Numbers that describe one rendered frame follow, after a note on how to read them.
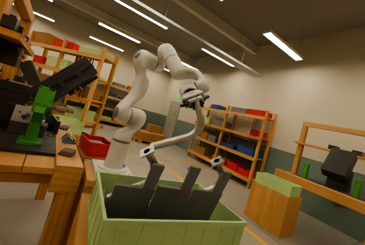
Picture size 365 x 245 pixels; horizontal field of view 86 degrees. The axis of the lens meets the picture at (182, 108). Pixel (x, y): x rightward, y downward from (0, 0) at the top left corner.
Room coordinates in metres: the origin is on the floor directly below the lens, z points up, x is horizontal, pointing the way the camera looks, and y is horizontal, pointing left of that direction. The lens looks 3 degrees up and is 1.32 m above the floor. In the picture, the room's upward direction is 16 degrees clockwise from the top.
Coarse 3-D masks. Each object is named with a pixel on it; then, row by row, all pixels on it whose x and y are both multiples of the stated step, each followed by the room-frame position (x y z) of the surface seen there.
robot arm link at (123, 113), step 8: (136, 56) 1.21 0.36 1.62; (144, 56) 1.21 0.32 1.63; (152, 56) 1.25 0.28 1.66; (136, 64) 1.23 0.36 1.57; (144, 64) 1.23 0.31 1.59; (152, 64) 1.27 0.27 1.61; (136, 72) 1.27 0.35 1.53; (144, 72) 1.24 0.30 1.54; (136, 80) 1.27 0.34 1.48; (144, 80) 1.27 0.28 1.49; (136, 88) 1.26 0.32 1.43; (144, 88) 1.28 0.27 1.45; (128, 96) 1.27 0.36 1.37; (136, 96) 1.26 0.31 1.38; (120, 104) 1.25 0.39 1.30; (128, 104) 1.24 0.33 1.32; (120, 112) 1.22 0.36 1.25; (128, 112) 1.25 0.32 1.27; (120, 120) 1.24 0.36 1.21; (128, 120) 1.27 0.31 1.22
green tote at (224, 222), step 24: (96, 192) 0.86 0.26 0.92; (96, 216) 0.73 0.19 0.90; (216, 216) 1.04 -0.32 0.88; (96, 240) 0.64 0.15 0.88; (120, 240) 0.65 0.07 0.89; (144, 240) 0.69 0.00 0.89; (168, 240) 0.73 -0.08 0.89; (192, 240) 0.77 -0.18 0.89; (216, 240) 0.83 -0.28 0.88; (240, 240) 0.89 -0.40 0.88
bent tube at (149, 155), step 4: (144, 148) 0.74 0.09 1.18; (148, 148) 0.74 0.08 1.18; (152, 148) 0.73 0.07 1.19; (140, 152) 0.73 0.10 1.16; (144, 152) 0.74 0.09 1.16; (148, 152) 0.71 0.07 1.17; (152, 152) 0.71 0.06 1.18; (140, 156) 0.71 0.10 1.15; (144, 156) 0.71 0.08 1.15; (148, 156) 0.72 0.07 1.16; (152, 156) 0.73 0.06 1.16; (148, 160) 0.74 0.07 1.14; (152, 160) 0.74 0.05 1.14; (156, 160) 0.75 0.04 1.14; (144, 180) 0.80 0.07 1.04; (132, 184) 0.80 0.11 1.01; (136, 184) 0.79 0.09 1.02; (140, 184) 0.79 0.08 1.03; (108, 196) 0.79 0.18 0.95; (108, 200) 0.79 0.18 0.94
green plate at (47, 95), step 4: (40, 88) 1.51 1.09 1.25; (44, 88) 1.53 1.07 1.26; (48, 88) 1.54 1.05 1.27; (40, 92) 1.51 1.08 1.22; (44, 92) 1.52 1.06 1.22; (48, 92) 1.54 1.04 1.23; (52, 92) 1.55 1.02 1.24; (36, 96) 1.49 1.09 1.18; (40, 96) 1.51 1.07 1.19; (44, 96) 1.52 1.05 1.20; (48, 96) 1.54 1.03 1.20; (52, 96) 1.55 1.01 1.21; (36, 100) 1.49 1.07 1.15; (40, 100) 1.51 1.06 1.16; (44, 100) 1.52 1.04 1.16; (48, 100) 1.54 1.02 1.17; (52, 100) 1.55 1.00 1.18; (48, 104) 1.53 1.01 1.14; (32, 108) 1.47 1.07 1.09
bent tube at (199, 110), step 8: (200, 96) 0.77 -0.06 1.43; (200, 104) 0.77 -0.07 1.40; (200, 112) 0.77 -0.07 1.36; (200, 120) 0.78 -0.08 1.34; (200, 128) 0.79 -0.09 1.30; (176, 136) 0.81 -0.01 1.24; (184, 136) 0.80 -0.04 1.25; (192, 136) 0.80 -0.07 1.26; (152, 144) 0.80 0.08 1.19; (160, 144) 0.79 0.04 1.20; (168, 144) 0.79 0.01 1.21
